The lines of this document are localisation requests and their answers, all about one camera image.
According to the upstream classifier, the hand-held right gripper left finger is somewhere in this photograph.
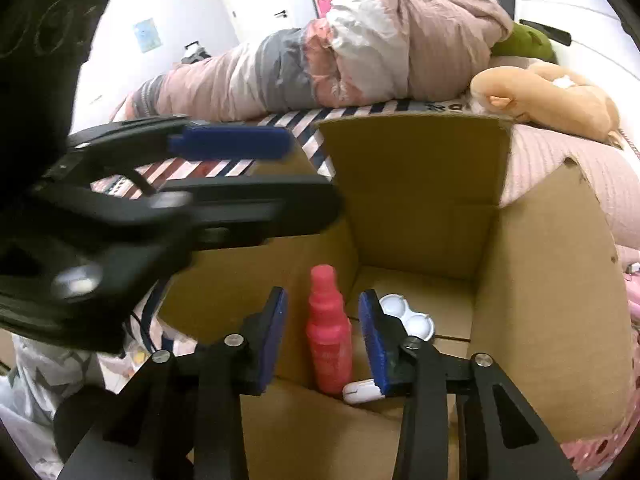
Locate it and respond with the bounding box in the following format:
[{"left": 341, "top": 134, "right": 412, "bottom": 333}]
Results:
[{"left": 60, "top": 286, "right": 289, "bottom": 480}]

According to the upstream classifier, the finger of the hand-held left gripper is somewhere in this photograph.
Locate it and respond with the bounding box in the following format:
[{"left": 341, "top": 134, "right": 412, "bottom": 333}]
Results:
[
  {"left": 50, "top": 115, "right": 294, "bottom": 183},
  {"left": 150, "top": 176, "right": 347, "bottom": 251}
]

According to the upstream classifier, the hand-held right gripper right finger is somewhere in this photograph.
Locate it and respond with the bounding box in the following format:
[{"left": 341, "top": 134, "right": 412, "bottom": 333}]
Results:
[{"left": 358, "top": 289, "right": 579, "bottom": 480}]

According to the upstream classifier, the pink spray bottle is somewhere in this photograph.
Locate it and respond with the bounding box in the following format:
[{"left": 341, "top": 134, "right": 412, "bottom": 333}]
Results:
[{"left": 305, "top": 263, "right": 354, "bottom": 397}]

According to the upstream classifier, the cardboard box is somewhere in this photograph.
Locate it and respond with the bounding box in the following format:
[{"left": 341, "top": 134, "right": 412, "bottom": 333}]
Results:
[{"left": 157, "top": 114, "right": 634, "bottom": 480}]

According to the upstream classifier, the small white plastic case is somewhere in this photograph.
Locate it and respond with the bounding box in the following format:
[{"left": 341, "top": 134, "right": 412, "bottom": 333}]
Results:
[{"left": 342, "top": 380, "right": 384, "bottom": 405}]

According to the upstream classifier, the white contact lens case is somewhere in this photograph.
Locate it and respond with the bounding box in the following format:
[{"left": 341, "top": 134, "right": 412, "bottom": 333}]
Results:
[{"left": 378, "top": 293, "right": 436, "bottom": 342}]

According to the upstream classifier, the striped bed sheet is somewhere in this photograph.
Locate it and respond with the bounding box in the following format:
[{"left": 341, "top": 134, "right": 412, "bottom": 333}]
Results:
[{"left": 90, "top": 99, "right": 472, "bottom": 202}]

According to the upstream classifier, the white patterned cloth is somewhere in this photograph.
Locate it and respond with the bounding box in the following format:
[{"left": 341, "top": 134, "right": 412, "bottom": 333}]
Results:
[{"left": 0, "top": 332, "right": 128, "bottom": 463}]

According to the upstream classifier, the white door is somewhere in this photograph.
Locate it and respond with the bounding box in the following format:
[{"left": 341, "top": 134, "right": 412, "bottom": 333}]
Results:
[{"left": 220, "top": 0, "right": 322, "bottom": 47}]

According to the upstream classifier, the pink grey white quilt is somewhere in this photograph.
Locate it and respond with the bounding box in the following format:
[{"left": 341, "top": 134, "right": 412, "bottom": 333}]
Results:
[{"left": 125, "top": 0, "right": 516, "bottom": 122}]

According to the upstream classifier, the pink dotted cloth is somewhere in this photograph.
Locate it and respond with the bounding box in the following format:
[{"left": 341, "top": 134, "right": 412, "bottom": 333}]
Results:
[{"left": 559, "top": 407, "right": 640, "bottom": 473}]

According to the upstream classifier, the pink knitted blanket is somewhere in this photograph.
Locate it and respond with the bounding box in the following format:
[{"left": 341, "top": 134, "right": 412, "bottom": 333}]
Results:
[{"left": 499, "top": 122, "right": 640, "bottom": 252}]

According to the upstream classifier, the tan plush toy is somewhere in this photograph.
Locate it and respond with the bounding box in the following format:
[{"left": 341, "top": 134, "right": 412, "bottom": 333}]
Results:
[{"left": 470, "top": 62, "right": 624, "bottom": 149}]

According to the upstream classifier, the green plush toy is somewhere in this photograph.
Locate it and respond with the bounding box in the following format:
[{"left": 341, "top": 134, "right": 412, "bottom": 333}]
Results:
[{"left": 492, "top": 22, "right": 559, "bottom": 64}]

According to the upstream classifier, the white cushion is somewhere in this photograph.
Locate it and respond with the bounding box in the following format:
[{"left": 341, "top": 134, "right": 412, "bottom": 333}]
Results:
[{"left": 515, "top": 0, "right": 640, "bottom": 87}]

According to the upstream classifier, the light blue wall poster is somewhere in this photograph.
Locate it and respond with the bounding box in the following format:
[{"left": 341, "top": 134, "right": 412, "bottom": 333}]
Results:
[{"left": 133, "top": 17, "right": 161, "bottom": 54}]

